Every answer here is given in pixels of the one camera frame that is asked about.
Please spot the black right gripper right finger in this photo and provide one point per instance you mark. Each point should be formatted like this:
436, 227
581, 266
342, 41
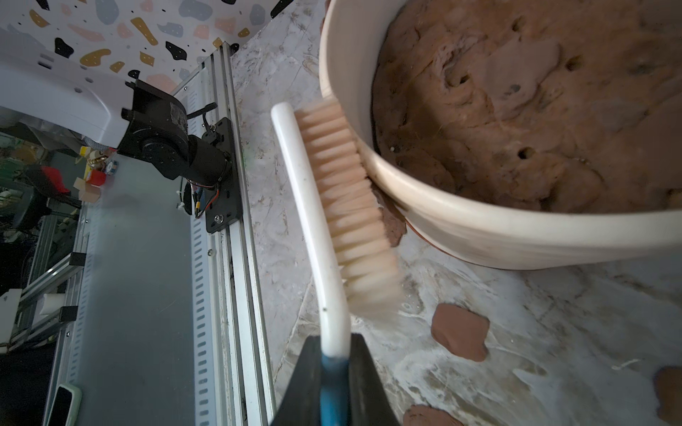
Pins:
368, 401

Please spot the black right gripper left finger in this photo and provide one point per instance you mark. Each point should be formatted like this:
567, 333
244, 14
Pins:
301, 402

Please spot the white scrub brush blue handle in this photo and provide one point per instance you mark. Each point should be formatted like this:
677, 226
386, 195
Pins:
355, 270

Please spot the cream ceramic pot with mud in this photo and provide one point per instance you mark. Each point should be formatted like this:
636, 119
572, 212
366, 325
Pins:
518, 134

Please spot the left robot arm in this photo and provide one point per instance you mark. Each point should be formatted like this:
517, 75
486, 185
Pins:
135, 118

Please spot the brown mud piece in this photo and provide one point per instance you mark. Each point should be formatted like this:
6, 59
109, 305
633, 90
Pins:
461, 332
667, 384
395, 222
420, 415

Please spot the terracotta saucer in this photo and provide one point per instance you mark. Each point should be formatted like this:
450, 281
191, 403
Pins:
428, 239

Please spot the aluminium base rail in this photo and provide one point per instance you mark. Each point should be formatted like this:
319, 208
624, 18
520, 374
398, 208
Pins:
169, 328

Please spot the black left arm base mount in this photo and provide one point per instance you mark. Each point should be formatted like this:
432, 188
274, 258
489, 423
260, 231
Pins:
217, 160

